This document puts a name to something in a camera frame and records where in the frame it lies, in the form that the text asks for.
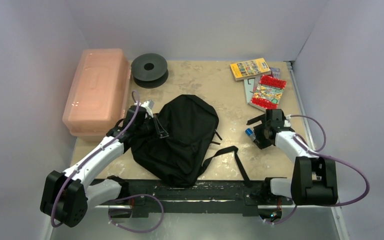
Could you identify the aluminium frame rail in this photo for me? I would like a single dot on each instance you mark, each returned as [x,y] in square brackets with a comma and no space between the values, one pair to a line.
[335,213]

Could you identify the red comic book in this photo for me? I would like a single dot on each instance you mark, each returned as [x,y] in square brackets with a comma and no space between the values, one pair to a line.
[268,93]

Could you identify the yellow picture book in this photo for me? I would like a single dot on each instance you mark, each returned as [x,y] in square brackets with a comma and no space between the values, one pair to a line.
[250,69]

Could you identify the black filament spool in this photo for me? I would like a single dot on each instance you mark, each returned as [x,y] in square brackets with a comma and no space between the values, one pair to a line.
[149,70]

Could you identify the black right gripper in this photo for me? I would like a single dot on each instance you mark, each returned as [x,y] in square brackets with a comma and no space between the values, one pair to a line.
[263,126]

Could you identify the translucent pink storage box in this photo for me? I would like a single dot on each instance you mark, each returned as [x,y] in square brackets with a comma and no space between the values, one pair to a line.
[99,93]

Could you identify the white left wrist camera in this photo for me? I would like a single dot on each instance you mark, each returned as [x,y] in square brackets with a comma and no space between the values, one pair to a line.
[148,105]

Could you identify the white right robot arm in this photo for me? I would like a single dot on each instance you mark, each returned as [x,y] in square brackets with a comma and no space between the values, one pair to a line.
[314,179]

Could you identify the small patterned card pack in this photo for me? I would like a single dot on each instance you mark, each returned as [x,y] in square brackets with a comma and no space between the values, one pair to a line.
[275,72]

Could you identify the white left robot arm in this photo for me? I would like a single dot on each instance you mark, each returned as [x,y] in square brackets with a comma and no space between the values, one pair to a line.
[67,195]

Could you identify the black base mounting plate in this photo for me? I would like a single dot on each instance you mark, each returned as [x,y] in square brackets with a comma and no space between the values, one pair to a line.
[205,197]

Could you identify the black student backpack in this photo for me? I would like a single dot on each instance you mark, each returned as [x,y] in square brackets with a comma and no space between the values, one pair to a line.
[179,159]

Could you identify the grey thin booklet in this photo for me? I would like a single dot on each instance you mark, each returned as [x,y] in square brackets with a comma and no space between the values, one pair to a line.
[249,89]

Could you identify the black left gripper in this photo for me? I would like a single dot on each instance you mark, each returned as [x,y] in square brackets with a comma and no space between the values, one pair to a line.
[161,132]

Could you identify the blue-capped small tube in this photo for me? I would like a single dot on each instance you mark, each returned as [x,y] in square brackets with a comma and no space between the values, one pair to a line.
[249,132]

